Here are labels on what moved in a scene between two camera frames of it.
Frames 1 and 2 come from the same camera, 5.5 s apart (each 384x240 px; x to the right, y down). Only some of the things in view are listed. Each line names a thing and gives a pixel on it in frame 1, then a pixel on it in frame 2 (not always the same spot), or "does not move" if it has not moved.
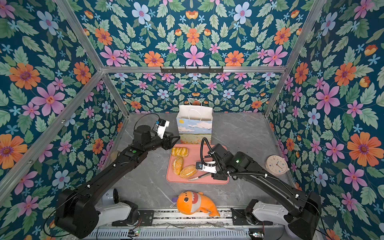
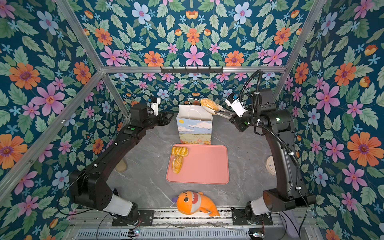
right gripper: x=218 y=177 to x=237 y=121
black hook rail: x=191 y=70 does not move
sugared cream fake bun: x=188 y=171 to x=209 y=103
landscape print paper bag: x=195 y=124 does not move
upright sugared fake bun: x=177 y=164 does not move
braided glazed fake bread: x=179 y=152 does not move
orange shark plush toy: x=188 y=202 does not move
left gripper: x=169 y=144 to x=162 y=121
